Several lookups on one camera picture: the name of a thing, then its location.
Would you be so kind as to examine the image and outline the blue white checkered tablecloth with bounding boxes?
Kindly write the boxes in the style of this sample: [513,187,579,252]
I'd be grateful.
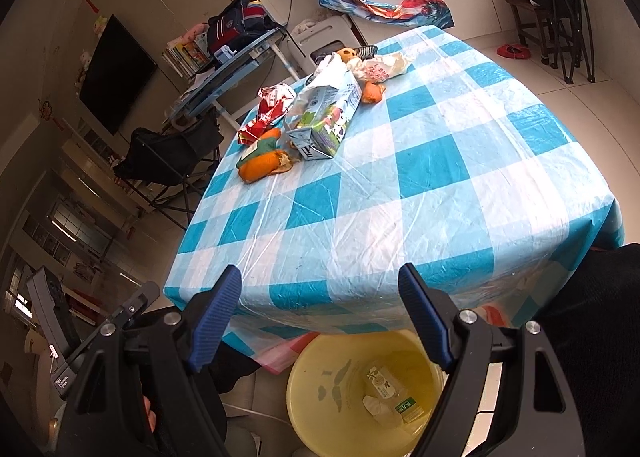
[164,24,624,374]

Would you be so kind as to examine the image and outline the red snack wrapper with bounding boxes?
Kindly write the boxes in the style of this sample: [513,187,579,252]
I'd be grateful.
[237,82,299,144]

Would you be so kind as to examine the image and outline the black folding frame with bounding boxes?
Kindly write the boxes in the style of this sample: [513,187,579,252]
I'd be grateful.
[542,0,599,84]

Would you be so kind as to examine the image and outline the orange peel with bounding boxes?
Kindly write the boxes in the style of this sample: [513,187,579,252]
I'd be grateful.
[237,149,302,184]
[361,81,387,104]

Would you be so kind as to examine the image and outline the green label white packet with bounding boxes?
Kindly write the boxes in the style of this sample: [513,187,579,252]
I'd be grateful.
[392,396,427,424]

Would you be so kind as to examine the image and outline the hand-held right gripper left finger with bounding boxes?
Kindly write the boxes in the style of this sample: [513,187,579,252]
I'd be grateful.
[60,264,242,457]

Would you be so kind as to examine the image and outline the small white carton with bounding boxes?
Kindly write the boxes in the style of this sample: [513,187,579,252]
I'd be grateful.
[366,363,397,401]

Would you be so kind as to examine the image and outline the dark wooden chair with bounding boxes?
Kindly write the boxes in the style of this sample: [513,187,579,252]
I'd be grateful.
[470,0,557,66]

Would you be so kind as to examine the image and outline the white plastic stool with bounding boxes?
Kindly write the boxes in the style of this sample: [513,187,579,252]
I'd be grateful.
[290,19,359,76]

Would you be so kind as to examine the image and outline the black folding chair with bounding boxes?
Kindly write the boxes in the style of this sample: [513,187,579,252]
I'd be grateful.
[112,112,224,231]

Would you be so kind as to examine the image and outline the yellow plastic bucket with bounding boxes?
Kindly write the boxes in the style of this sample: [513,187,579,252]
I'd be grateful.
[286,329,451,457]

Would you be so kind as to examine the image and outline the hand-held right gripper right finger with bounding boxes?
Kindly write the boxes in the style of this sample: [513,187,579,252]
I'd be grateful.
[398,262,581,457]

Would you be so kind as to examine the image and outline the colourful printed banner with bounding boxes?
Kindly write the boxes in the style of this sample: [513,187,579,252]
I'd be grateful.
[318,0,456,29]

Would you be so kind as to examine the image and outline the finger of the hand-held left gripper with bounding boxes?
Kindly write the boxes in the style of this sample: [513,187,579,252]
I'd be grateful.
[67,281,161,363]

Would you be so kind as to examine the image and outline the red slippers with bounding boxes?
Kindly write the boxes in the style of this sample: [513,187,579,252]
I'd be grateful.
[497,42,534,60]

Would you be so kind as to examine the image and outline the crumpled white tissue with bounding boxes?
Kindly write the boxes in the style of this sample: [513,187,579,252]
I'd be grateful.
[362,394,396,424]

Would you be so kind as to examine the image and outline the person's left hand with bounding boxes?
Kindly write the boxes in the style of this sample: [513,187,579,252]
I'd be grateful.
[141,394,157,434]

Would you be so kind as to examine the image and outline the crumpled white paper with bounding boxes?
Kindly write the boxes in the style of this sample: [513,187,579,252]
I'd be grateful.
[349,51,414,86]

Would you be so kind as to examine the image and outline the light blue milk carton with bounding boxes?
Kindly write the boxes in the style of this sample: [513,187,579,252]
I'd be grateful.
[286,68,364,161]

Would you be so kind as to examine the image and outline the glass top desk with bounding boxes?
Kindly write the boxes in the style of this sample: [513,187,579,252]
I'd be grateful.
[166,24,302,132]

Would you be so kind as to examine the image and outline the pink checkered cloth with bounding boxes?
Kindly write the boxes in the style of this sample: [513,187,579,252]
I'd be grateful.
[254,332,322,374]

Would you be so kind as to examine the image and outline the dark blue red backpack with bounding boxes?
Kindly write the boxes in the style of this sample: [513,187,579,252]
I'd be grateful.
[206,0,281,56]

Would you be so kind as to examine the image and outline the green snack wrapper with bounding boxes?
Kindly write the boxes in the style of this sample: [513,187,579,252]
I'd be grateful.
[243,130,282,159]

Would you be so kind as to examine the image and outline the stack of books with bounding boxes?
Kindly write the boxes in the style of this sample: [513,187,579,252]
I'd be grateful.
[162,34,212,81]

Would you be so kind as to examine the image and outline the black flat television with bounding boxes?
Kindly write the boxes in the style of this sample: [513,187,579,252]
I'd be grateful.
[78,14,159,136]

